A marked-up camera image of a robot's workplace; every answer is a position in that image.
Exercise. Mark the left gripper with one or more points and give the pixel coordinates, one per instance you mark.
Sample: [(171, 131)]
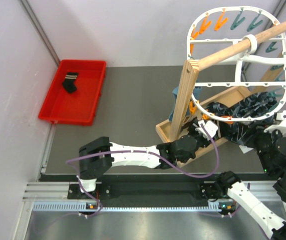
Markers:
[(194, 128)]

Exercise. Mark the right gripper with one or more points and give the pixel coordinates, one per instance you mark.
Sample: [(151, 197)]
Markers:
[(256, 131)]

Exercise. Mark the orange clothespin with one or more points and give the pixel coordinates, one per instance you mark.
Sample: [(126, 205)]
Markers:
[(227, 119), (192, 108), (206, 117)]

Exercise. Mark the white clip hanger frame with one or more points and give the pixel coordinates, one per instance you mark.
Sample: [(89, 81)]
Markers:
[(241, 51)]

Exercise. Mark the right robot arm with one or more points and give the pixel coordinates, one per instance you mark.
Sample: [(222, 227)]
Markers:
[(270, 147)]

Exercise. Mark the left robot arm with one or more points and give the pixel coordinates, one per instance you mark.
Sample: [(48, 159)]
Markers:
[(100, 155)]

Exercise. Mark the wooden rack stand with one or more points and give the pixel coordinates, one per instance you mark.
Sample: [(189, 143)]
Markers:
[(170, 130)]

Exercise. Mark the dark patterned cloth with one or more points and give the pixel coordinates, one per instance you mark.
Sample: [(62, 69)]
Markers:
[(255, 105)]

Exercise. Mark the teal cloth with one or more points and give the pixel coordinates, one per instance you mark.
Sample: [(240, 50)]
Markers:
[(196, 93)]

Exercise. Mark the red plastic tray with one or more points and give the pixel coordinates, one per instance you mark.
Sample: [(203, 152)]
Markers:
[(78, 108)]

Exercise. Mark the black striped sock upper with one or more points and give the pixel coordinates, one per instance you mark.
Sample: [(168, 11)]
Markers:
[(69, 82)]

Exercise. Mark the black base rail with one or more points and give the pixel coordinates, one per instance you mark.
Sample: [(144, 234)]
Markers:
[(156, 190)]

